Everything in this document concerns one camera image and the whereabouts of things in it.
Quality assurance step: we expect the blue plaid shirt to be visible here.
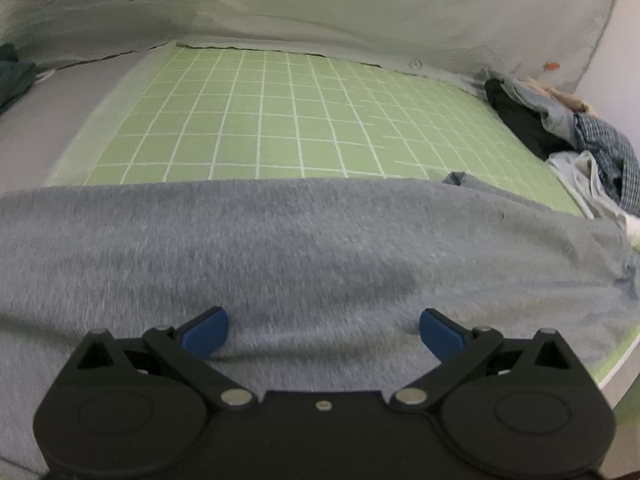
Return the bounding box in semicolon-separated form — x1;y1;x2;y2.
571;112;640;212

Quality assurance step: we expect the green grid cutting mat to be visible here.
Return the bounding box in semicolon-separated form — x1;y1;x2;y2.
45;42;640;426

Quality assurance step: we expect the light grey fleece garment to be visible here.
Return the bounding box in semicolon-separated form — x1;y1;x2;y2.
0;172;640;480

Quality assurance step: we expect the dark blue-grey garment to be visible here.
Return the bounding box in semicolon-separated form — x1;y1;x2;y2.
0;42;39;115

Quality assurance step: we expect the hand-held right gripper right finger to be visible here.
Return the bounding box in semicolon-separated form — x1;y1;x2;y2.
390;307;574;412

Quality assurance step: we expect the carrot print grey blanket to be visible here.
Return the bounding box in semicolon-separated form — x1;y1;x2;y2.
0;0;624;97

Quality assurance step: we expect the white garment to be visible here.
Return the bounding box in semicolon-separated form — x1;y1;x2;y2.
546;151;640;247

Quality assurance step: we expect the black garment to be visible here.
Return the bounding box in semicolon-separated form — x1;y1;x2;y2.
484;78;576;162

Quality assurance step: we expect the beige cloth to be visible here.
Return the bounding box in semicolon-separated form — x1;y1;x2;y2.
522;76;603;117

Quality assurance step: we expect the light blue garment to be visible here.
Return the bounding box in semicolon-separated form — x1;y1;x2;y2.
500;75;592;153

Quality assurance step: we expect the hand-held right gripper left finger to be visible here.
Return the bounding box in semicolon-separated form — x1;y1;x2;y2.
72;306;256;412

